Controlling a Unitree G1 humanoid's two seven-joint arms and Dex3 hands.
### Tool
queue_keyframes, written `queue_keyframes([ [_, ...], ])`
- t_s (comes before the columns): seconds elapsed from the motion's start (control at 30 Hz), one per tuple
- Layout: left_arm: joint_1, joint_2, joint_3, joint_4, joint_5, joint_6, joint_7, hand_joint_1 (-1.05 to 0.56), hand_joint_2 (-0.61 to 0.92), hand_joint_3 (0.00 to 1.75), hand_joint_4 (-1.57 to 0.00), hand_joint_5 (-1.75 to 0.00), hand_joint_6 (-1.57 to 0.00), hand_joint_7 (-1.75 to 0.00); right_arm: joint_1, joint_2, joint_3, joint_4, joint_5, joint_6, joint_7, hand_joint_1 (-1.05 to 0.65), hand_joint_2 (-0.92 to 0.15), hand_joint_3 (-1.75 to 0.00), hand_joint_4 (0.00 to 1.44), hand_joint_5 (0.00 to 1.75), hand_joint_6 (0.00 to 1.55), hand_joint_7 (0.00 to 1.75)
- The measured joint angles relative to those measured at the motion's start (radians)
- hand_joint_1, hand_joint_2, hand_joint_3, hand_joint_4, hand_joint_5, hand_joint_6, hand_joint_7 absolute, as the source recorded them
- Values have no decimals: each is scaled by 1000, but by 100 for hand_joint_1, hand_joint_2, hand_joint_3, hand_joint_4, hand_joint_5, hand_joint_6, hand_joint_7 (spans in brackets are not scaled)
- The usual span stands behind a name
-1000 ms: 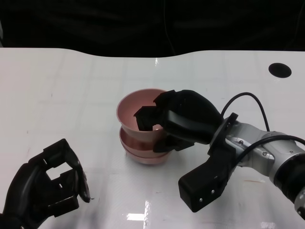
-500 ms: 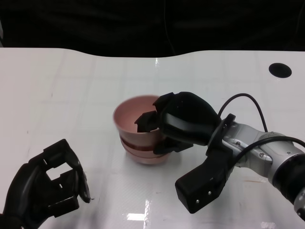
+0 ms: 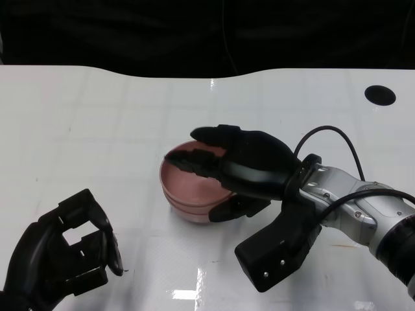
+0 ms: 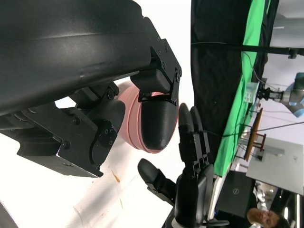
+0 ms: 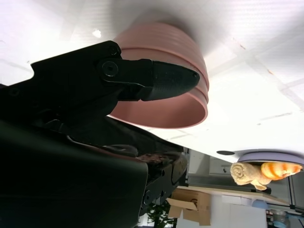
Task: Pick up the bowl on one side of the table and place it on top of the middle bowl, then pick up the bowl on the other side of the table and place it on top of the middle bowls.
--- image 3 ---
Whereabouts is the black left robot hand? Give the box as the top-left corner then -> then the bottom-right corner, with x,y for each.
0,189 -> 124,311

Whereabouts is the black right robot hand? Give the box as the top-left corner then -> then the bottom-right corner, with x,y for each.
165,124 -> 301,224

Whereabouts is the pink plastic bowl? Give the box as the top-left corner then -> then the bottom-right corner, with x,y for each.
163,189 -> 238,215
168,201 -> 230,226
159,141 -> 235,207

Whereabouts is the black round table grommet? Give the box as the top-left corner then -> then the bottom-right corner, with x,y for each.
364,85 -> 397,106

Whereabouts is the black backdrop cloth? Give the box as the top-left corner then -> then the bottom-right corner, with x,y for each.
0,0 -> 415,80

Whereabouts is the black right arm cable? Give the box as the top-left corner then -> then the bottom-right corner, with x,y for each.
292,125 -> 366,181
322,189 -> 415,225

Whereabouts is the black right wrist camera housing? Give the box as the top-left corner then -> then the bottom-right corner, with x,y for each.
234,197 -> 322,293

